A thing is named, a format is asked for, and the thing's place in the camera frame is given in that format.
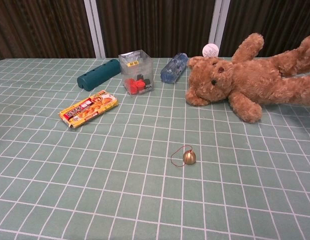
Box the small brass bell red string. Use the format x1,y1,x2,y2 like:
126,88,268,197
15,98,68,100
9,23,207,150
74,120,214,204
170,145,197,167

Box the black plastic piece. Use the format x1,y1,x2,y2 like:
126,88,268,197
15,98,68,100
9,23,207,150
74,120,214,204
136,73,153,93

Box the red plastic piece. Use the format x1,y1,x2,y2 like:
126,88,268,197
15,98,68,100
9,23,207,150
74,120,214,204
124,77,145,95

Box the clear plastic water bottle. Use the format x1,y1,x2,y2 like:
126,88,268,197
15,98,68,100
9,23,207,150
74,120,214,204
160,52,189,85

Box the clear bag red items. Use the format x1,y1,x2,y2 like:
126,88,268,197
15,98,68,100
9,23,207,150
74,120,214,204
118,49,155,96

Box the yellow curry roux box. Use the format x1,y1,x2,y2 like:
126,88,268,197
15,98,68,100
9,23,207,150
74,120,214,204
58,89,119,130

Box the teal cylindrical holder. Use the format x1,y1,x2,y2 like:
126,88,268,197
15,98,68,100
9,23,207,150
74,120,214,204
77,58,121,91

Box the green checked tablecloth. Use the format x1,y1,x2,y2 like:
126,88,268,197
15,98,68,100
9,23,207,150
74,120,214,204
0,56,310,240

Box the white round disc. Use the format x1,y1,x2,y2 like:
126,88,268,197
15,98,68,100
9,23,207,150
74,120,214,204
202,43,219,58

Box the brown teddy bear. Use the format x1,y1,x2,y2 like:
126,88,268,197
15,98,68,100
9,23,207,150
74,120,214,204
185,32,310,124

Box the white partition post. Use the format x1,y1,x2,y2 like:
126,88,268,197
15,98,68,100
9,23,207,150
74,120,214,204
208,0,230,50
84,0,106,60

